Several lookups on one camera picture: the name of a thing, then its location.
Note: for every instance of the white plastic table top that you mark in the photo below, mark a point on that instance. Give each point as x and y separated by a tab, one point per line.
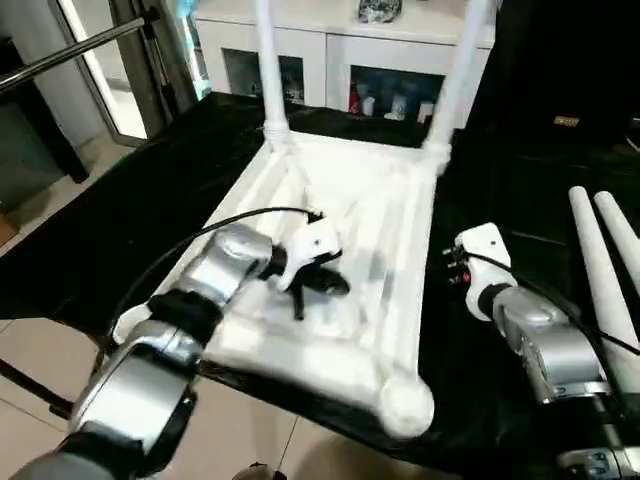
360	230

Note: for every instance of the white plastic table leg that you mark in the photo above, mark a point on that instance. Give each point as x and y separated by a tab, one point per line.
600	280
455	80
622	225
270	70

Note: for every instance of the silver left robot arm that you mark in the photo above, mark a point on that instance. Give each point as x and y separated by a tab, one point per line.
170	330

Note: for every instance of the small yellow label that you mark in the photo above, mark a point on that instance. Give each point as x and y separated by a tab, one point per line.
566	121

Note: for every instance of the red bottle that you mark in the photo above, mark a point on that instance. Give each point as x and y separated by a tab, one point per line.
355	98

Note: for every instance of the black work mat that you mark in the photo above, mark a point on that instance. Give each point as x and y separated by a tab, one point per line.
100	220

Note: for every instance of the white glass-door cabinet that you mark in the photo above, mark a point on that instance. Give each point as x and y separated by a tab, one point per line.
330	45

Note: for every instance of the grey crumpled bundle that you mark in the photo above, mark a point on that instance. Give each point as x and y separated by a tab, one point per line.
380	10

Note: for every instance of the light blue plastic strip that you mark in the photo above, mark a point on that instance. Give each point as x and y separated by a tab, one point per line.
190	35

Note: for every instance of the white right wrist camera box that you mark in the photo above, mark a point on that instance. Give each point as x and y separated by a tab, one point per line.
482	255

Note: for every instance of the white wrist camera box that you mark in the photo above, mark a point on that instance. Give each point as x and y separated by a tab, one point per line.
318	245
482	255

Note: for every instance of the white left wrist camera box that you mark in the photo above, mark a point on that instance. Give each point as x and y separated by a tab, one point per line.
318	245

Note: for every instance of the black metal table frame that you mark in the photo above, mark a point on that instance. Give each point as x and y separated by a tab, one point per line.
35	385

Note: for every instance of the grey metal rack frame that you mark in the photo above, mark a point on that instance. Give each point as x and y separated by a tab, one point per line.
80	50

